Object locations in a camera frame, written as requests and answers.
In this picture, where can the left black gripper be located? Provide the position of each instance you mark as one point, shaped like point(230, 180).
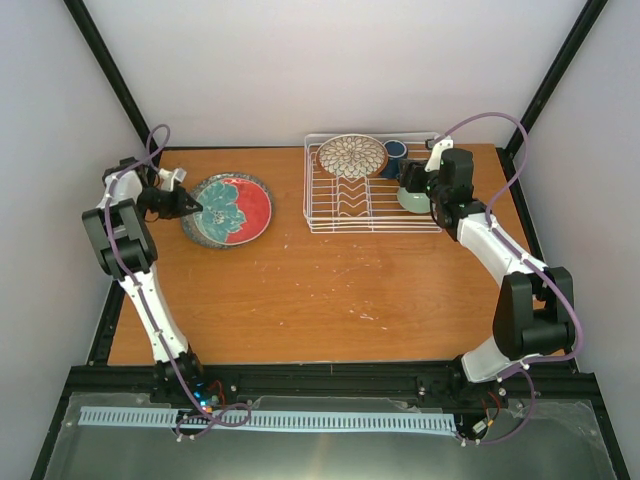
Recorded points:
point(179, 207)

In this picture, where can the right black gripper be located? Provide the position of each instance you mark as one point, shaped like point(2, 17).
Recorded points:
point(409, 176)

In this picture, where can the mint green bowl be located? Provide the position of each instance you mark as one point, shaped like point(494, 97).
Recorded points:
point(414, 202)

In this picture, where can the red and teal plate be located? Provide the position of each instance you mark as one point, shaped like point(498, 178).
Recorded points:
point(235, 210)

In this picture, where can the dark blue mug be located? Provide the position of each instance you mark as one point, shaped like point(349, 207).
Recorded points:
point(396, 152)

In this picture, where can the floral patterned bowl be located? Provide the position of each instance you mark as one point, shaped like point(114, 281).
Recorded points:
point(352, 156)

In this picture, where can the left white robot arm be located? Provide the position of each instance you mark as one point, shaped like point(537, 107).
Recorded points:
point(125, 250)

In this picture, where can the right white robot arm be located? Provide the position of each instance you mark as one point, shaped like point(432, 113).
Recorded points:
point(534, 319)

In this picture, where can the large grey rimmed plate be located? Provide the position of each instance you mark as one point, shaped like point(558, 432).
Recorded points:
point(200, 237)

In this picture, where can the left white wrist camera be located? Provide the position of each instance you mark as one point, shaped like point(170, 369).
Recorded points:
point(171, 179)

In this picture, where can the black right frame post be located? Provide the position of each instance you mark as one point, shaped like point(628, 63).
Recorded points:
point(571, 45)

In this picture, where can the black frame post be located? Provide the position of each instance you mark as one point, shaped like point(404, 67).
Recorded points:
point(571, 45)
point(94, 40)

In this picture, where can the white wire dish rack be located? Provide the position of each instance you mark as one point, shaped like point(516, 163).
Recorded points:
point(367, 205)

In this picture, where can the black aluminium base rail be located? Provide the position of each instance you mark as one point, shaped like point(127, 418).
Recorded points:
point(425, 384)

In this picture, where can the black left frame post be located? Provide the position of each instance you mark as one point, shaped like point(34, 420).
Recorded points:
point(94, 40)

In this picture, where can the light blue cable duct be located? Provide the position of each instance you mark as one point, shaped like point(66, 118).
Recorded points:
point(272, 421)

